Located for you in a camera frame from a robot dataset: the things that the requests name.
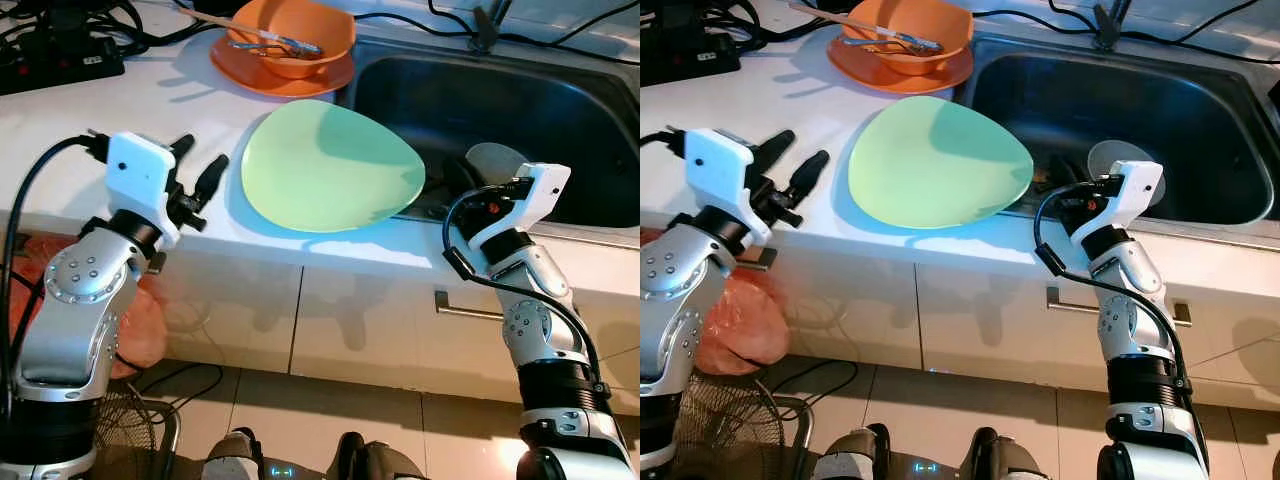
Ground black electronic box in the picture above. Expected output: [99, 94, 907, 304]
[0, 0, 131, 51]
[640, 0, 746, 43]

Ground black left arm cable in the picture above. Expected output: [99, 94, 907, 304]
[640, 125, 691, 161]
[0, 130, 111, 421]

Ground red plastic bag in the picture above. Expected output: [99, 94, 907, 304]
[695, 265, 791, 376]
[10, 235, 168, 379]

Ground green plate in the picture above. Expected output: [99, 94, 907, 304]
[241, 98, 426, 233]
[848, 95, 1034, 229]

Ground robot leg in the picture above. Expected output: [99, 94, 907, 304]
[960, 428, 1051, 480]
[810, 425, 891, 480]
[335, 432, 426, 480]
[205, 428, 266, 480]

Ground black sink faucet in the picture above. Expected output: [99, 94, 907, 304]
[470, 0, 513, 53]
[1092, 0, 1136, 51]

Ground robot right leg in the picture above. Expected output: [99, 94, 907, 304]
[960, 428, 1051, 480]
[335, 432, 426, 480]

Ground orange plate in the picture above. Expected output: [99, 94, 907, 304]
[210, 40, 356, 98]
[828, 38, 973, 96]

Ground black fan power cable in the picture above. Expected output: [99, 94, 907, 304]
[770, 360, 861, 411]
[130, 360, 226, 406]

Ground steel fork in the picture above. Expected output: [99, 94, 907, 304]
[235, 35, 323, 59]
[850, 32, 941, 56]

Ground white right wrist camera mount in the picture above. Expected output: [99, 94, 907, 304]
[1070, 160, 1164, 246]
[468, 163, 572, 246]

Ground white ceramic bowl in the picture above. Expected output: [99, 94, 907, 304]
[465, 143, 531, 191]
[1087, 140, 1166, 206]

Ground robot left leg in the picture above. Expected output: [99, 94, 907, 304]
[205, 428, 266, 480]
[810, 425, 891, 480]

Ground plain wooden chopstick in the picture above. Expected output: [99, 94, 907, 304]
[185, 8, 321, 51]
[790, 3, 941, 49]

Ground stainless steel sink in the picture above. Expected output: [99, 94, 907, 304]
[340, 40, 641, 251]
[960, 35, 1280, 246]

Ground orange bowl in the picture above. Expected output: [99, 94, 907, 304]
[848, 0, 973, 76]
[227, 0, 356, 79]

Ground grey floor fan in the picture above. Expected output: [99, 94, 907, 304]
[665, 375, 811, 480]
[90, 380, 181, 480]

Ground white kitchen cabinet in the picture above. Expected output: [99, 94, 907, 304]
[100, 235, 641, 416]
[750, 235, 1280, 411]

